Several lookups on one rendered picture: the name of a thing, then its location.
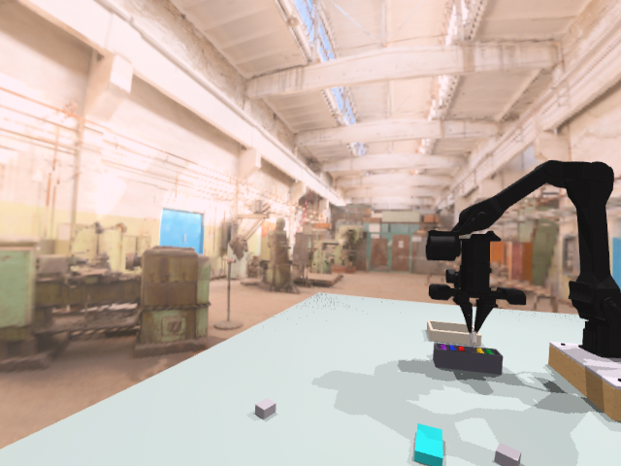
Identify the cyan rectangular block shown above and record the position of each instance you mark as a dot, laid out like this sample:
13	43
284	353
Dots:
428	445

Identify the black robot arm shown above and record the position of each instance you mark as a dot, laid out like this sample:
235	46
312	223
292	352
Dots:
594	294

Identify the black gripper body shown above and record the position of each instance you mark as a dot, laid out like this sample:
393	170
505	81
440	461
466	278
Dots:
475	280

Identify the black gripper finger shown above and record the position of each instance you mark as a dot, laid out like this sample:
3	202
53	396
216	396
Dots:
467	309
482	312

